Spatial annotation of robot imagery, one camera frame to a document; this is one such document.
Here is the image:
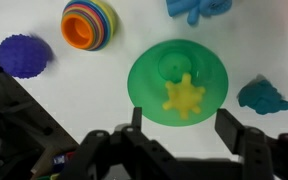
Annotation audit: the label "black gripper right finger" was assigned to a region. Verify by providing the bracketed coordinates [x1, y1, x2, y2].
[215, 109, 245, 154]

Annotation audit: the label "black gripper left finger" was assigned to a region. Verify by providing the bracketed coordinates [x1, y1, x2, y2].
[131, 107, 142, 129]

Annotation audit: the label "yellow toy star figure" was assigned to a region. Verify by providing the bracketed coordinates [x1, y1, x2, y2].
[162, 73, 206, 120]

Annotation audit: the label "green translucent bowl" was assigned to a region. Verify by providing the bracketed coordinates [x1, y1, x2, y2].
[127, 39, 228, 126]

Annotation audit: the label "teal toy figure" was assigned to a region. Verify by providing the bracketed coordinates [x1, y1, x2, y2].
[237, 74, 288, 115]

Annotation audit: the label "rainbow stacking cups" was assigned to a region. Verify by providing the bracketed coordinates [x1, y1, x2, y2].
[61, 0, 117, 51]

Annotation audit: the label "purple scalloped lid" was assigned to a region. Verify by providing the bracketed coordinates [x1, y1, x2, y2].
[0, 34, 54, 79]

